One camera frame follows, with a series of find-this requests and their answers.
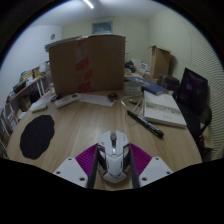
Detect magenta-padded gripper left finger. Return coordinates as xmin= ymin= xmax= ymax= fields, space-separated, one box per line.
xmin=52 ymin=143 xmax=100 ymax=190

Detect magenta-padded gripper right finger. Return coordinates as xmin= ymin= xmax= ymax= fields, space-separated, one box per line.
xmin=127 ymin=143 xmax=175 ymax=190

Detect white and grey computer mouse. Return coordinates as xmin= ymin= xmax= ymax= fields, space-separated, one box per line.
xmin=96 ymin=129 xmax=132 ymax=184

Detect black wavy-edged mouse pad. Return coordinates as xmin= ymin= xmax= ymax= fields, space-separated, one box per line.
xmin=19 ymin=114 xmax=56 ymax=160

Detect black marker pen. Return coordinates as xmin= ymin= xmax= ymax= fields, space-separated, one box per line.
xmin=126 ymin=109 xmax=165 ymax=139

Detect open white book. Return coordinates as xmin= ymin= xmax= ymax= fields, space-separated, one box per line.
xmin=142 ymin=90 xmax=188 ymax=129

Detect black office chair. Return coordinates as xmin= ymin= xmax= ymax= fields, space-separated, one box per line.
xmin=181 ymin=104 xmax=214 ymax=163

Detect slim white remote control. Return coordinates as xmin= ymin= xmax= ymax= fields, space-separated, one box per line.
xmin=30 ymin=103 xmax=48 ymax=113

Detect black eyeglasses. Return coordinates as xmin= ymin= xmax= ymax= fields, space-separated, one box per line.
xmin=49 ymin=94 xmax=62 ymax=103

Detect plain white paper sheet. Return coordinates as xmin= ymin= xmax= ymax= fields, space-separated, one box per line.
xmin=79 ymin=92 xmax=117 ymax=108

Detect blue book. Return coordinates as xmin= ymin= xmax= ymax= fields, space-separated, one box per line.
xmin=141 ymin=82 xmax=170 ymax=97

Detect small black clip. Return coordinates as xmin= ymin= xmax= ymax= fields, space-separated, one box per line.
xmin=107 ymin=92 xmax=120 ymax=102

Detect clear plastic container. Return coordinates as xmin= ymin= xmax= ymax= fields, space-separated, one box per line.
xmin=124 ymin=79 xmax=144 ymax=98

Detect cluttered shelf unit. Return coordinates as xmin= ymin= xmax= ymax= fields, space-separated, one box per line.
xmin=0 ymin=64 xmax=52 ymax=160

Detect black monitor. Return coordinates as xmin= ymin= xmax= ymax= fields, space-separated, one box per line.
xmin=175 ymin=67 xmax=210 ymax=114

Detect small brown cardboard box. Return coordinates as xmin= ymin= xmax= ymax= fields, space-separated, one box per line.
xmin=149 ymin=45 xmax=172 ymax=80

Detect large brown cardboard box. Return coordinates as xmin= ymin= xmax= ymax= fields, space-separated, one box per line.
xmin=48 ymin=34 xmax=127 ymax=96

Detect ceiling tube light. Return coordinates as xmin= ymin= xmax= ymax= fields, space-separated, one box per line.
xmin=82 ymin=0 xmax=95 ymax=10

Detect thin white cable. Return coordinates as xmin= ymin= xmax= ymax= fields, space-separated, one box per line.
xmin=120 ymin=95 xmax=145 ymax=118

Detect grey wall vent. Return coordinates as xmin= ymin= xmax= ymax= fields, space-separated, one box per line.
xmin=91 ymin=21 xmax=114 ymax=35

